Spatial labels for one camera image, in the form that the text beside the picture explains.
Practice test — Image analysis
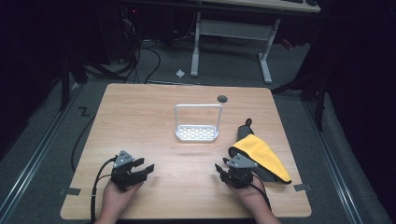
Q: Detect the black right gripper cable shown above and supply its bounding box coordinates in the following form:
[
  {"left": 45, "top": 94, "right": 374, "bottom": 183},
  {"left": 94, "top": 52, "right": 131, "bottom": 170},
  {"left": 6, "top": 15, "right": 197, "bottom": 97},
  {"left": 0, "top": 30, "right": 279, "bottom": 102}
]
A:
[{"left": 248, "top": 173, "right": 273, "bottom": 213}]

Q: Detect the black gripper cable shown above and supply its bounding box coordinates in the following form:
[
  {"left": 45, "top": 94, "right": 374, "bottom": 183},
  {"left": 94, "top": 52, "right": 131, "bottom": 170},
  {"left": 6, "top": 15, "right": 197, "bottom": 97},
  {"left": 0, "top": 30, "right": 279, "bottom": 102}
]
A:
[
  {"left": 248, "top": 173, "right": 273, "bottom": 213},
  {"left": 90, "top": 157, "right": 118, "bottom": 224}
]

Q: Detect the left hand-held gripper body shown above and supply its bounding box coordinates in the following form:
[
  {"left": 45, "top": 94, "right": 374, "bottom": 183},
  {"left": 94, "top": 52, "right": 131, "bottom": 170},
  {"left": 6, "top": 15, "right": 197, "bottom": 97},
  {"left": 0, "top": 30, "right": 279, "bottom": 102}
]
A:
[{"left": 110, "top": 149, "right": 149, "bottom": 192}]

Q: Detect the person's right hand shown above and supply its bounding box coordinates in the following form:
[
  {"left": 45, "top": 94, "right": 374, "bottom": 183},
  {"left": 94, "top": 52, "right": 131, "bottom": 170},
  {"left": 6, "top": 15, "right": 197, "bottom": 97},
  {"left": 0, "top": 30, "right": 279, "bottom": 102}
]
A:
[{"left": 226, "top": 183, "right": 272, "bottom": 216}]

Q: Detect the metal floor rail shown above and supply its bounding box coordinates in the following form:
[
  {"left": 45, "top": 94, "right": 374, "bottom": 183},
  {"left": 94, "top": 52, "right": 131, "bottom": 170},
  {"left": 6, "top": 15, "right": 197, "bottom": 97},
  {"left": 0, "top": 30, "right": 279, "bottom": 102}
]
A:
[
  {"left": 0, "top": 83, "right": 82, "bottom": 220},
  {"left": 302, "top": 101, "right": 364, "bottom": 224}
]

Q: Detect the bundle of black cables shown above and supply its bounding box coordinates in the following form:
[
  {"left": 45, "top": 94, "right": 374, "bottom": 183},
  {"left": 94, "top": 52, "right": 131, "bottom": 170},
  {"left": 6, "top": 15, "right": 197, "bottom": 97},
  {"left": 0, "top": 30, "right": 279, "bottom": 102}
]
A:
[{"left": 120, "top": 17, "right": 163, "bottom": 85}]

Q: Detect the grey tape piece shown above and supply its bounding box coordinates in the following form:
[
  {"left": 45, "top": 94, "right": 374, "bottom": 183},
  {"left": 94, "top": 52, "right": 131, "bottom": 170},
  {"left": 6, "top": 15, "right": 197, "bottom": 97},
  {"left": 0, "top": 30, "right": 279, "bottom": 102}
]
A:
[
  {"left": 292, "top": 183, "right": 313, "bottom": 192},
  {"left": 58, "top": 187, "right": 82, "bottom": 197}
]

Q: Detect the black floor cable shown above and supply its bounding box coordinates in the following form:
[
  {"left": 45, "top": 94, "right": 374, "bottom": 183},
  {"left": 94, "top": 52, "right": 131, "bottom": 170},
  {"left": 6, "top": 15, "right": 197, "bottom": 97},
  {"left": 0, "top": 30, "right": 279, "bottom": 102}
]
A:
[{"left": 70, "top": 114, "right": 97, "bottom": 174}]

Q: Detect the yellow and grey cloth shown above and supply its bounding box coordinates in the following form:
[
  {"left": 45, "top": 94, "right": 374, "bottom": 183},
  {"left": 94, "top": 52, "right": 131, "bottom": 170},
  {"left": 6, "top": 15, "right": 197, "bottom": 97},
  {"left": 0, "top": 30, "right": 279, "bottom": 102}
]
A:
[{"left": 228, "top": 118, "right": 293, "bottom": 186}]

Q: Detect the white frame desk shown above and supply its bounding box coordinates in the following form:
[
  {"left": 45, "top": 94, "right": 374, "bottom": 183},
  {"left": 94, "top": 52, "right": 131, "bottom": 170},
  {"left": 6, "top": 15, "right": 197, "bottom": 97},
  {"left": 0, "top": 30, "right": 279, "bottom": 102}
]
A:
[{"left": 190, "top": 0, "right": 322, "bottom": 85}]

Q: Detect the black metal stand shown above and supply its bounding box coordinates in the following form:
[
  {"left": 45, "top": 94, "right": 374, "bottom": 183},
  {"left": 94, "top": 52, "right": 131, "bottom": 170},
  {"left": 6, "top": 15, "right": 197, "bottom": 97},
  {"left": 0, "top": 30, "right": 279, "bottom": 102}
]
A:
[
  {"left": 58, "top": 54, "right": 90, "bottom": 112},
  {"left": 270, "top": 69, "right": 329, "bottom": 133}
]

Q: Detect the white wire rack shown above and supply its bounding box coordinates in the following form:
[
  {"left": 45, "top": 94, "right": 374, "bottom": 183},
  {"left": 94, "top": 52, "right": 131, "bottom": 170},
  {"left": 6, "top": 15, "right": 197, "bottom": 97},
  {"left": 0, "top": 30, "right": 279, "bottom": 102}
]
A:
[{"left": 174, "top": 103, "right": 224, "bottom": 143}]

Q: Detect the black zigzag floor tape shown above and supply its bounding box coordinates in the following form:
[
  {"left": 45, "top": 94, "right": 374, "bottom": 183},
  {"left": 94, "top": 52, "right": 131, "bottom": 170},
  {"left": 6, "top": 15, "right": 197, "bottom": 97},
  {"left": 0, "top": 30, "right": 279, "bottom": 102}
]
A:
[{"left": 78, "top": 105, "right": 92, "bottom": 118}]

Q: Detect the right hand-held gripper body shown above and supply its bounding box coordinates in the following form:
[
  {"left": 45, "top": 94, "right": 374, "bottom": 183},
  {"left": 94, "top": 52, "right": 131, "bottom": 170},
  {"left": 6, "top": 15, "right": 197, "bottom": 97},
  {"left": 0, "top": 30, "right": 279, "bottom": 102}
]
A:
[{"left": 219, "top": 152, "right": 259, "bottom": 190}]

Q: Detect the person's left hand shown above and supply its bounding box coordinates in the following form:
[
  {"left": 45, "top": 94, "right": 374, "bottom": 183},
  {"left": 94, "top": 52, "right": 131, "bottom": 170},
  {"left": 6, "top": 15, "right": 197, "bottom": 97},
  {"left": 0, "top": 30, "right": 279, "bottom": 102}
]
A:
[{"left": 100, "top": 180, "right": 145, "bottom": 217}]

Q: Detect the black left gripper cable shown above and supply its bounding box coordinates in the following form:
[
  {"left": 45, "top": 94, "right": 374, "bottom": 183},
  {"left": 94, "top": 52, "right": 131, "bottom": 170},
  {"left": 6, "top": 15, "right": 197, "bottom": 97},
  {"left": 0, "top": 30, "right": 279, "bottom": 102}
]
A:
[{"left": 90, "top": 157, "right": 118, "bottom": 224}]

